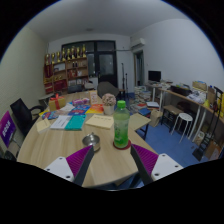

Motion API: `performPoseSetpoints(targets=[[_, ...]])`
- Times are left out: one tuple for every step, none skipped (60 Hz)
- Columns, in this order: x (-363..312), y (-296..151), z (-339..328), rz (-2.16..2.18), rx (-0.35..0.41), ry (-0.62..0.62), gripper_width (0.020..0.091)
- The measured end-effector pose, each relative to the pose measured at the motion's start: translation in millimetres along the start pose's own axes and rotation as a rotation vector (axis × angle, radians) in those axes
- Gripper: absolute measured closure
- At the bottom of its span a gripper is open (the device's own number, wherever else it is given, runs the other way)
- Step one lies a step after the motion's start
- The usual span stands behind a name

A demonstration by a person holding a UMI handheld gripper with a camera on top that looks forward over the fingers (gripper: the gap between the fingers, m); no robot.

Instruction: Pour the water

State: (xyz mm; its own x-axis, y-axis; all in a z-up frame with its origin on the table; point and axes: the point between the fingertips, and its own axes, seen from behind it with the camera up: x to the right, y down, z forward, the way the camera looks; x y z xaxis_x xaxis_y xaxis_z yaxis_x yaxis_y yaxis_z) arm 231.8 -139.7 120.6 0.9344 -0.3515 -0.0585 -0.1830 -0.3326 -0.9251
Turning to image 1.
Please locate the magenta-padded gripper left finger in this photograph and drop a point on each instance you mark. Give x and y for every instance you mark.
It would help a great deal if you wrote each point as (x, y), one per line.
(78, 160)

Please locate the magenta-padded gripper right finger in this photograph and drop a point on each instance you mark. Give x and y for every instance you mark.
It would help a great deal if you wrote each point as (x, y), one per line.
(146, 159)

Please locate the green-capped drink bottle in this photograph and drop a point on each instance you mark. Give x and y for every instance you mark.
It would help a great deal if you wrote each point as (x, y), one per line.
(121, 128)

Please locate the flat round red coaster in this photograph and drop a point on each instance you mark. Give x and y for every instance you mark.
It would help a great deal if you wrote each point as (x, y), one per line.
(128, 146)

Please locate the small metal cup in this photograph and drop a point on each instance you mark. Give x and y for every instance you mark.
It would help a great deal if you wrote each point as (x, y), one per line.
(91, 141)

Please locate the teal book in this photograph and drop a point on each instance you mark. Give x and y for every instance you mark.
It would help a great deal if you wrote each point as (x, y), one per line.
(75, 122)

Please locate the white printed sheet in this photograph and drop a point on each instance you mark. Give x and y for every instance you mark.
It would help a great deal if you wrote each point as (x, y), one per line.
(60, 122)

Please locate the tan paper envelope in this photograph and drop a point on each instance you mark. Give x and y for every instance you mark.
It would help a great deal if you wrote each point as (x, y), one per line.
(100, 121)

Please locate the pale yellow notebook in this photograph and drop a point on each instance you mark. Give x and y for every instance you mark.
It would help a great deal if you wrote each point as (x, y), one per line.
(43, 126)

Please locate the blue patterned book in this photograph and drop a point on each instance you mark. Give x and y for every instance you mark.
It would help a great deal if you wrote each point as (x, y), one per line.
(79, 110)

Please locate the orange book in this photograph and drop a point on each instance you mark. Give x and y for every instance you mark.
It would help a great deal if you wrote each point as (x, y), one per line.
(95, 109)

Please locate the white round stool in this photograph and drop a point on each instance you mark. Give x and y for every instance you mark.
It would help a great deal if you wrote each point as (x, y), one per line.
(184, 117)

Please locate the pink flat box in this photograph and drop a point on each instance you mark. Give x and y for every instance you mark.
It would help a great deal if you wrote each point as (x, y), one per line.
(80, 101)

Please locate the yellow gift box red ribbon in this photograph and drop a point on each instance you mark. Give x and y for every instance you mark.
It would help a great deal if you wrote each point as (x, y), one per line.
(56, 103)

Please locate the small tan carton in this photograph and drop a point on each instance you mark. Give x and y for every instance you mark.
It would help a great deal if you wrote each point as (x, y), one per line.
(93, 98)

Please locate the potted pink flowers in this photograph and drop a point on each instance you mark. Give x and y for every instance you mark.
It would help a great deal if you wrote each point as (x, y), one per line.
(109, 101)

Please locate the black office chair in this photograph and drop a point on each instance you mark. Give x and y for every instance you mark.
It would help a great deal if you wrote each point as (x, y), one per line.
(23, 115)

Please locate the long wooden side desk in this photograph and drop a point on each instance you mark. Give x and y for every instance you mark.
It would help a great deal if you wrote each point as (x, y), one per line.
(186, 96)

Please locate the grey padded chair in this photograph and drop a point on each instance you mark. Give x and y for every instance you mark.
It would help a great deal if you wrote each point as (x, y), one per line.
(107, 89)

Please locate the purple sign board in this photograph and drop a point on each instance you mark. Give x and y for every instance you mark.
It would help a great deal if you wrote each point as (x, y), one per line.
(6, 128)

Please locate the black computer monitor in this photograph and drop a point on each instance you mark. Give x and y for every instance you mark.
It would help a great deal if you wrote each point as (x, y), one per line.
(154, 76)

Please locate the wooden shelf unit with trophies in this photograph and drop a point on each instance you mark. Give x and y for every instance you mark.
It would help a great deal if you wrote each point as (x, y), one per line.
(66, 71)

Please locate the dark glass door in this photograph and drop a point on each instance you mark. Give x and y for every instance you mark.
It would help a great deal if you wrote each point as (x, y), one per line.
(105, 63)

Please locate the white wall air conditioner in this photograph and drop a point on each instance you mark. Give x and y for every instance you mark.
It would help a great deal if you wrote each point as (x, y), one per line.
(138, 43)

